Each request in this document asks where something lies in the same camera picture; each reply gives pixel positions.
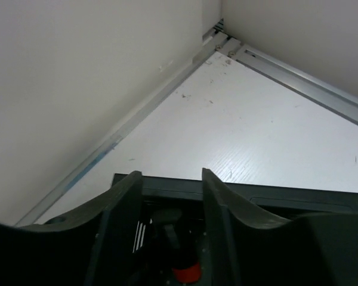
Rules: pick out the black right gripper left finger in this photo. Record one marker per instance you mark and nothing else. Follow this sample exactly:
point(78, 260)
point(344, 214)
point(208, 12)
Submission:
point(89, 245)

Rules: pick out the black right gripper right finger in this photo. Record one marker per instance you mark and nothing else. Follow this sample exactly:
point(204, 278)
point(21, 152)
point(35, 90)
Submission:
point(251, 246)

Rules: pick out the black highlighter orange cap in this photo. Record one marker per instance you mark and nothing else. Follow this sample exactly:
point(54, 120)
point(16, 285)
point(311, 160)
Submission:
point(176, 245)

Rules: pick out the black slotted organizer box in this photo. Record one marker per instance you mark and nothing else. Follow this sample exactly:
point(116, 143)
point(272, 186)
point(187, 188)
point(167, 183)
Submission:
point(187, 195)

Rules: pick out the aluminium rail right side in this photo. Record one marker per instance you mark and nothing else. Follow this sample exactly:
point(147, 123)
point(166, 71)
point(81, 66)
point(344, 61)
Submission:
point(303, 84)

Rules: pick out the aluminium rail back edge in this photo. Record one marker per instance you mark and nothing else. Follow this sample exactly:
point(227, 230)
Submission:
point(213, 40)

